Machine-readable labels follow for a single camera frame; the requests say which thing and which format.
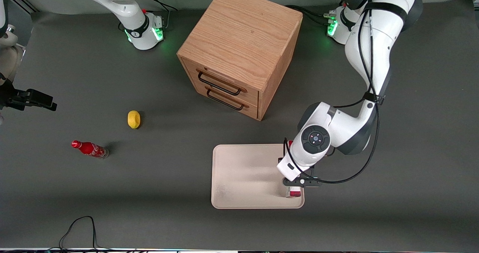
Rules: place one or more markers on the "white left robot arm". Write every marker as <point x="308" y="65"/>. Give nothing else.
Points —
<point x="374" y="47"/>

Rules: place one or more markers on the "yellow lemon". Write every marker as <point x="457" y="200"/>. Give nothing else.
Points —
<point x="133" y="119"/>

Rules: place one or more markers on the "red cola bottle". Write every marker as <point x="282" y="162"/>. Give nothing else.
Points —
<point x="89" y="148"/>

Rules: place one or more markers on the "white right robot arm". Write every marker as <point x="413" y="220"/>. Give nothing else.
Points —
<point x="127" y="6"/>

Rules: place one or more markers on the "cream plastic tray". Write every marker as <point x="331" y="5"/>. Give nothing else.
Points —
<point x="247" y="176"/>

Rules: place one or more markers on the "oak wooden drawer cabinet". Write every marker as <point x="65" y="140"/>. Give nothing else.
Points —
<point x="243" y="36"/>

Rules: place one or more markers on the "red cookie box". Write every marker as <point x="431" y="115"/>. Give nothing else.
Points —
<point x="294" y="193"/>

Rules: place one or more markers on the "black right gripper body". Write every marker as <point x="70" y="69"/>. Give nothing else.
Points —
<point x="10" y="95"/>

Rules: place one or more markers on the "aluminium frame rail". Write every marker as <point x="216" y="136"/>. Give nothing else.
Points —
<point x="23" y="0"/>

